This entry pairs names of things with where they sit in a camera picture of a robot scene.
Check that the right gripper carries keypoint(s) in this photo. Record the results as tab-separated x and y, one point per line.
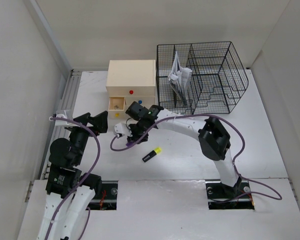
135	137

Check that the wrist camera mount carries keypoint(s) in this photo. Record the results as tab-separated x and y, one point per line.
66	114
121	130

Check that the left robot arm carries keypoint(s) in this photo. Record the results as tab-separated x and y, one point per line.
68	190

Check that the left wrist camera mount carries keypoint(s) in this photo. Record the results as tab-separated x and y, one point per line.
66	114

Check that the purple cap black highlighter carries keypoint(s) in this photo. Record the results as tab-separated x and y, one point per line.
130	144

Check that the yellow cap black highlighter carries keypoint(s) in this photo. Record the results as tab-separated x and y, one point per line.
151	154

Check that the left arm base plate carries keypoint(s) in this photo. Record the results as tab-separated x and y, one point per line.
107	198

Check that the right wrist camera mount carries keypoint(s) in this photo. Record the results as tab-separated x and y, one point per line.
121	130

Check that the cream drawer cabinet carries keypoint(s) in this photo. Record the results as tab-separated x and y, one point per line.
130	81

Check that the black wire mesh organizer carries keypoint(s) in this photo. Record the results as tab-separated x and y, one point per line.
218	79

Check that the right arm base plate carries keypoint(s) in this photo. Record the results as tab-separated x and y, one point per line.
223	197

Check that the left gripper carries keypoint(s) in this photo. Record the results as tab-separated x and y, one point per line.
99	121

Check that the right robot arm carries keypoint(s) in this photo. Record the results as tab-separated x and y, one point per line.
213	138

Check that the aluminium rail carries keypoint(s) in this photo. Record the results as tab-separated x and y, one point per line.
64	108

